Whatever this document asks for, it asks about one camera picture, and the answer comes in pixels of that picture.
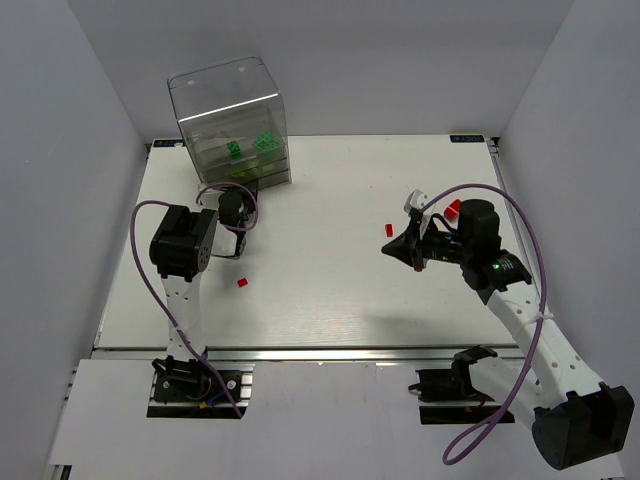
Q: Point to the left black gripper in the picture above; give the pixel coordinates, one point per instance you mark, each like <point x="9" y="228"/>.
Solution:
<point x="239" y="238"/>

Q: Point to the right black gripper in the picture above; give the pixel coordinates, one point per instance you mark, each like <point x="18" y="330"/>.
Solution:
<point x="416" y="247"/>

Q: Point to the green square lego brick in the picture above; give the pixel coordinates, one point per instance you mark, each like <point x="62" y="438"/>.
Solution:
<point x="234" y="149"/>

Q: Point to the green long lego brick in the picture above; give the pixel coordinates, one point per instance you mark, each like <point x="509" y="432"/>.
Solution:
<point x="266" y="142"/>

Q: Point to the clear plastic drawer container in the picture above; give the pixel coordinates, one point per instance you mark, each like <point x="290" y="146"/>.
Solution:
<point x="235" y="100"/>

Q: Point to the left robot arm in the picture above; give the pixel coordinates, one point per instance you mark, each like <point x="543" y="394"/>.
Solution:
<point x="181" y="250"/>

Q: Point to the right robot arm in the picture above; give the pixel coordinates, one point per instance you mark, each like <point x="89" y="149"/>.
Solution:
<point x="573" y="415"/>

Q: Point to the large red lego brick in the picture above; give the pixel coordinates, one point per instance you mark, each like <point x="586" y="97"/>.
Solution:
<point x="451" y="212"/>

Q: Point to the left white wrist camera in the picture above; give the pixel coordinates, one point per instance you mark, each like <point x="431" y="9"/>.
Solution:
<point x="208" y="195"/>

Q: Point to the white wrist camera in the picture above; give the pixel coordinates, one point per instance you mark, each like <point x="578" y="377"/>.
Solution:
<point x="208" y="195"/>
<point x="419" y="215"/>

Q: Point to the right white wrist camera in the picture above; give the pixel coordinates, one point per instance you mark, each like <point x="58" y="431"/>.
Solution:
<point x="419" y="215"/>

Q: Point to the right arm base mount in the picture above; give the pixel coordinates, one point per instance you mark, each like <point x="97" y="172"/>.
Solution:
<point x="447" y="397"/>

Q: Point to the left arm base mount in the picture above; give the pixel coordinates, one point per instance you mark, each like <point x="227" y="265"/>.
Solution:
<point x="189" y="390"/>

